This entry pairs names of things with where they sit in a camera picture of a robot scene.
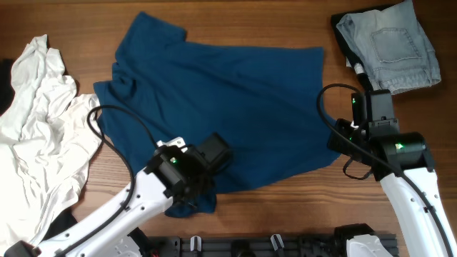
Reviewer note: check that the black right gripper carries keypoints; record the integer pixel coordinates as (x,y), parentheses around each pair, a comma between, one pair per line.
(335,141)

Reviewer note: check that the blue t-shirt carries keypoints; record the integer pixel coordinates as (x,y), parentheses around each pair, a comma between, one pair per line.
(260,100)

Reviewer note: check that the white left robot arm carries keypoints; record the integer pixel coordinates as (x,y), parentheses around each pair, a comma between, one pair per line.
(176,174)

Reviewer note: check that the folded light blue jeans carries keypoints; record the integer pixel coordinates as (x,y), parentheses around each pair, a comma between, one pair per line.
(394,50)

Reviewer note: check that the white t-shirt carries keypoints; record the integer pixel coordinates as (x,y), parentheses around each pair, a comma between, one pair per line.
(46,144)

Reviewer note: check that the folded black garment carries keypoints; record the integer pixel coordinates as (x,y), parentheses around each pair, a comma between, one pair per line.
(352,60)

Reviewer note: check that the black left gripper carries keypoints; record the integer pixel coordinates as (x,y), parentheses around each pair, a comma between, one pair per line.
(208,180)

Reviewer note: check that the black garment under pile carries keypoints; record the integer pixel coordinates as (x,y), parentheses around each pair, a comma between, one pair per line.
(65,219)

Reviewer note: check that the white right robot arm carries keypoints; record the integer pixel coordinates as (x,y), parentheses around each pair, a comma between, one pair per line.
(402,163)

